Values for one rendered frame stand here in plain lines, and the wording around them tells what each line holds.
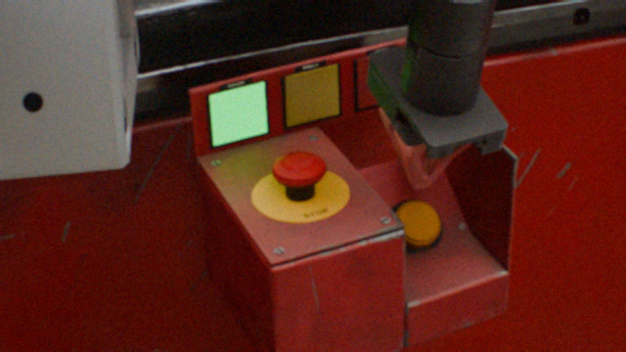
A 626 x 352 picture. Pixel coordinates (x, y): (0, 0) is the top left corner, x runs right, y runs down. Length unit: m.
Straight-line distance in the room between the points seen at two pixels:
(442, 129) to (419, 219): 0.15
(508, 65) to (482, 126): 0.29
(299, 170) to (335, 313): 0.11
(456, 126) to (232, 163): 0.20
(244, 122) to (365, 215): 0.14
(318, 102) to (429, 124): 0.16
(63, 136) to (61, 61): 0.02
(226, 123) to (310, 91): 0.07
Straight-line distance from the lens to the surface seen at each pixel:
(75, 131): 0.35
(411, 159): 0.92
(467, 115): 0.89
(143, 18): 1.03
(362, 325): 0.95
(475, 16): 0.83
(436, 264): 1.00
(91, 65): 0.34
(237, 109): 0.99
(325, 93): 1.02
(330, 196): 0.94
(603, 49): 1.22
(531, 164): 1.24
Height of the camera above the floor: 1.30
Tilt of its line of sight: 33 degrees down
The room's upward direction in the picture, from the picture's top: 3 degrees counter-clockwise
